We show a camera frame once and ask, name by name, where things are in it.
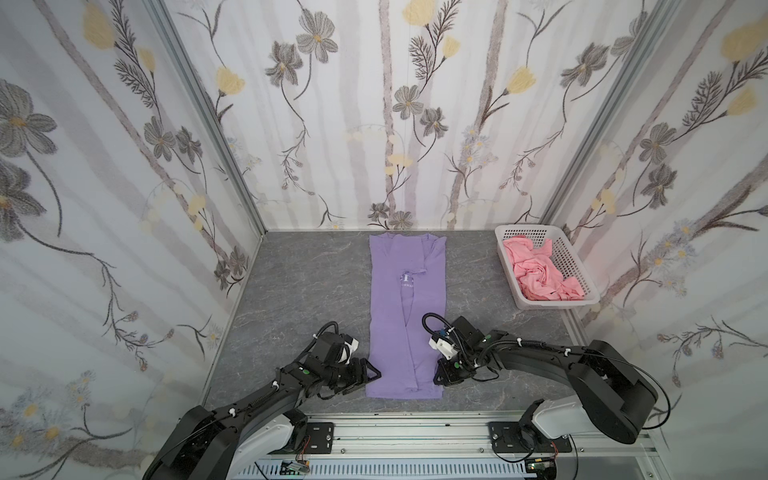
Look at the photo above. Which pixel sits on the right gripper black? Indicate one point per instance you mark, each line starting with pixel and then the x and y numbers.
pixel 453 369

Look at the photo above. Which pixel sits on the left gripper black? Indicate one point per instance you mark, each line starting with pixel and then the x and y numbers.
pixel 361 377

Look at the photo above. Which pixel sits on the purple t-shirt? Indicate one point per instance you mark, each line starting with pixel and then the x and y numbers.
pixel 408 281

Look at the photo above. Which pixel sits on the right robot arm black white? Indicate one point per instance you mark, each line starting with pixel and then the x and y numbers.
pixel 611 396

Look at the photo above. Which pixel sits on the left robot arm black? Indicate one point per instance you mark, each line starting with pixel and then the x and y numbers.
pixel 205 442

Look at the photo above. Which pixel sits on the white ventilation grille strip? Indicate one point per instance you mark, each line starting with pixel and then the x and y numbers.
pixel 388 469

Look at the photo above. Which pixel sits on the small circuit board left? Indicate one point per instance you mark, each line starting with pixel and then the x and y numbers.
pixel 294 468

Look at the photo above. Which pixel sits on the small circuit board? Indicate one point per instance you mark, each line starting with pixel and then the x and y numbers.
pixel 294 468
pixel 542 468

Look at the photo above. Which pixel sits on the pink t-shirt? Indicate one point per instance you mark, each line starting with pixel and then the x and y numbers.
pixel 537 276

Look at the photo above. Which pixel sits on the small circuit board right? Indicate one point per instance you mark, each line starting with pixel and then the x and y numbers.
pixel 542 468

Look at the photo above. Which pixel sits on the white plastic laundry basket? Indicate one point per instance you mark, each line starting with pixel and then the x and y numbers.
pixel 563 257

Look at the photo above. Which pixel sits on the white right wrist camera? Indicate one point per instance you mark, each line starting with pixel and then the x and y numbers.
pixel 446 347

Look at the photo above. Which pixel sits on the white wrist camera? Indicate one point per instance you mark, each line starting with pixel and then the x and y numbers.
pixel 348 348
pixel 446 347

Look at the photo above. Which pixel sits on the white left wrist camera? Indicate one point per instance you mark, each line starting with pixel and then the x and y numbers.
pixel 348 348

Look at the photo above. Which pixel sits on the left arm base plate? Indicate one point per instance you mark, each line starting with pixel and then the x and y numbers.
pixel 315 438

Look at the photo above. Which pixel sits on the aluminium front rail frame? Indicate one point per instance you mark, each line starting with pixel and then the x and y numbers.
pixel 455 435

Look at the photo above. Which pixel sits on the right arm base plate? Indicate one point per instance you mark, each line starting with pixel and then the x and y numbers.
pixel 509 437

